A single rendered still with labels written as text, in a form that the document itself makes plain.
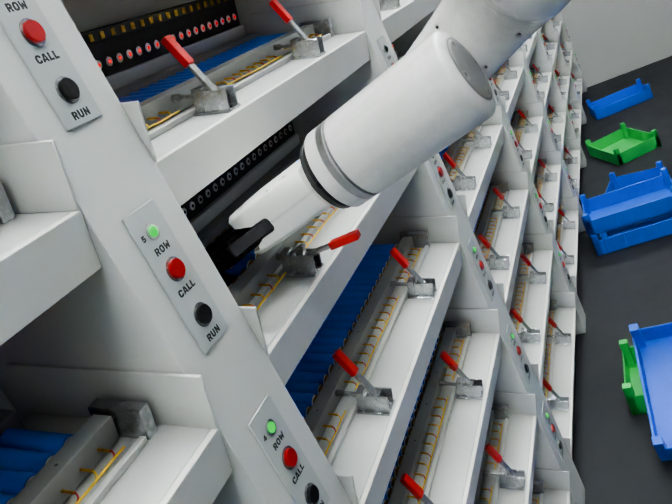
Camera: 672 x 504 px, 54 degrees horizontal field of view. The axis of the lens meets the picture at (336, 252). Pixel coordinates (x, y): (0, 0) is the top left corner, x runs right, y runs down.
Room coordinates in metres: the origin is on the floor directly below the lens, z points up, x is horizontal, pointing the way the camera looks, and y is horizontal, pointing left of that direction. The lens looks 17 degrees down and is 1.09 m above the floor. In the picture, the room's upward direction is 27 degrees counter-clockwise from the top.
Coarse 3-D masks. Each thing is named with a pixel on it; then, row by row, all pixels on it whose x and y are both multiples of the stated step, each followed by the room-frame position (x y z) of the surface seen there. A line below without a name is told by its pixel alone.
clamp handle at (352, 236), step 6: (348, 234) 0.66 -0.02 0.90; (354, 234) 0.65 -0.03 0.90; (360, 234) 0.66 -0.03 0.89; (336, 240) 0.67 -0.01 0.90; (342, 240) 0.66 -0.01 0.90; (348, 240) 0.66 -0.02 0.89; (354, 240) 0.66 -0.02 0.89; (300, 246) 0.69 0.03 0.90; (324, 246) 0.68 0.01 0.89; (330, 246) 0.67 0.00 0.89; (336, 246) 0.67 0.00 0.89; (300, 252) 0.69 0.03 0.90; (306, 252) 0.69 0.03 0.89; (312, 252) 0.68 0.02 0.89; (318, 252) 0.68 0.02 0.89
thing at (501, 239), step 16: (496, 176) 1.72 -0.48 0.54; (512, 176) 1.70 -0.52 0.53; (496, 192) 1.54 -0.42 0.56; (512, 192) 1.69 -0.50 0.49; (528, 192) 1.68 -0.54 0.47; (496, 208) 1.59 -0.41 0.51; (512, 208) 1.54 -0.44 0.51; (528, 208) 1.66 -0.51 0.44; (480, 224) 1.49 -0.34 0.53; (496, 224) 1.52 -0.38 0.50; (512, 224) 1.50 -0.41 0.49; (480, 240) 1.31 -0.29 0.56; (496, 240) 1.43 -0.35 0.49; (512, 240) 1.42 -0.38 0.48; (496, 256) 1.30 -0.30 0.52; (512, 256) 1.34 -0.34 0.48; (496, 272) 1.29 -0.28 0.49; (512, 272) 1.28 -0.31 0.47; (512, 288) 1.27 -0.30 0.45
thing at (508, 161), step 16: (416, 32) 1.74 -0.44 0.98; (512, 144) 1.70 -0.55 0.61; (512, 160) 1.69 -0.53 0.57; (528, 176) 1.74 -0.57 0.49; (528, 224) 1.70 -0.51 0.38; (544, 224) 1.71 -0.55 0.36; (560, 272) 1.69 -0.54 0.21; (560, 288) 1.70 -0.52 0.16; (576, 304) 1.71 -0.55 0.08; (576, 320) 1.69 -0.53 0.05
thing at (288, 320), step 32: (224, 192) 0.91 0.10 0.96; (384, 192) 0.90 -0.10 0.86; (192, 224) 0.82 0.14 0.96; (352, 224) 0.80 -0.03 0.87; (352, 256) 0.76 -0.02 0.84; (288, 288) 0.67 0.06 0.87; (320, 288) 0.67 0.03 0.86; (256, 320) 0.54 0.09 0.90; (288, 320) 0.60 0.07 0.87; (320, 320) 0.66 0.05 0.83; (288, 352) 0.58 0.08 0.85
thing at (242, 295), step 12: (288, 240) 0.74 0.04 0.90; (300, 240) 0.77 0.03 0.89; (312, 240) 0.76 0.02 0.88; (276, 252) 0.71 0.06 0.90; (252, 264) 0.69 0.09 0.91; (264, 264) 0.68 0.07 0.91; (276, 264) 0.71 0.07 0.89; (240, 276) 0.67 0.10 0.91; (252, 276) 0.66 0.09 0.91; (264, 276) 0.68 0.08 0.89; (276, 276) 0.68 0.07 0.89; (240, 288) 0.64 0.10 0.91; (252, 288) 0.65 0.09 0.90; (240, 300) 0.63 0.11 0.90; (264, 300) 0.63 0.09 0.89
